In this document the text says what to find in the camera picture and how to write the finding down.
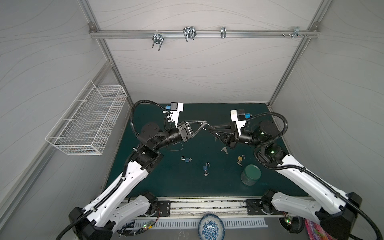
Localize silver keys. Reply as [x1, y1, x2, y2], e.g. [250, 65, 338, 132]
[221, 147, 228, 155]

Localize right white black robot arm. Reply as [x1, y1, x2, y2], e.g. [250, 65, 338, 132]
[207, 110, 383, 240]

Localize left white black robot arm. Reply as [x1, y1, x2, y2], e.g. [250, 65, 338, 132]
[56, 100, 213, 240]

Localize black padlock with keys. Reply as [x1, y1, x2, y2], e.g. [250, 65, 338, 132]
[203, 123, 216, 132]

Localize brass padlock with keys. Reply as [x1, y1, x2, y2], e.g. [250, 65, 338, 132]
[237, 155, 246, 167]

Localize blue padlock left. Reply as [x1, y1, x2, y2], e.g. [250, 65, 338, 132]
[181, 156, 192, 163]

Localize green table mat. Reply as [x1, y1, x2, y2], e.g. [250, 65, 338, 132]
[101, 103, 310, 198]

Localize green lidded jar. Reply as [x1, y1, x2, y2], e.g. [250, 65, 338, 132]
[241, 165, 262, 186]

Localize blue padlock with keys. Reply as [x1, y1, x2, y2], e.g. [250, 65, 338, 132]
[203, 163, 210, 177]

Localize metal U-bolt clamp middle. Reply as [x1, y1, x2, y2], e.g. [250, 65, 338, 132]
[183, 26, 197, 42]

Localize metal u-bolt clamp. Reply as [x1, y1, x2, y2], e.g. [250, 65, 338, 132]
[152, 33, 164, 51]
[183, 26, 197, 42]

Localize blue white patterned plate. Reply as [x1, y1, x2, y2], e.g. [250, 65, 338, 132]
[198, 214, 225, 240]

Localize metal U-bolt clamp left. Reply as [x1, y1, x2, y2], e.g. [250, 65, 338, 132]
[152, 33, 164, 51]

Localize metal bolt clamp right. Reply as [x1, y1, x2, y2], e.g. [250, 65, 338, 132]
[282, 27, 309, 39]

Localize pink Fox's candy bag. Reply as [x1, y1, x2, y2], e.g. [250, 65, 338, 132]
[305, 219, 334, 240]

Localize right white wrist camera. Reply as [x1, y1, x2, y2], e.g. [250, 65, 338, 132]
[230, 109, 252, 136]

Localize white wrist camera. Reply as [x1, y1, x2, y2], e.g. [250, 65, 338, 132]
[230, 109, 252, 136]
[163, 102, 184, 127]

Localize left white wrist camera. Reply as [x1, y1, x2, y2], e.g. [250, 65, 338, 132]
[163, 102, 184, 127]

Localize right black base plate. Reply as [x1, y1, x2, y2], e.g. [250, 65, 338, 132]
[245, 199, 275, 216]

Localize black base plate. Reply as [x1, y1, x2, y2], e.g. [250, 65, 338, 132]
[144, 201, 171, 217]
[245, 199, 275, 216]

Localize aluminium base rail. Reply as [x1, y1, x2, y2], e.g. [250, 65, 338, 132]
[89, 195, 319, 221]

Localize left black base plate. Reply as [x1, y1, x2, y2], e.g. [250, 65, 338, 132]
[144, 201, 171, 217]

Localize aluminium crossbar rail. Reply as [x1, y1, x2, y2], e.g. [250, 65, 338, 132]
[90, 29, 321, 39]

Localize white vented cable duct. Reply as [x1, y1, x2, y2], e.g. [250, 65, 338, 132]
[128, 217, 268, 231]

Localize small metal bracket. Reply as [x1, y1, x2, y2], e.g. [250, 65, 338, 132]
[221, 27, 227, 39]

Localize white wire basket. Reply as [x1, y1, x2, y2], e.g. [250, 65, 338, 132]
[45, 80, 127, 156]

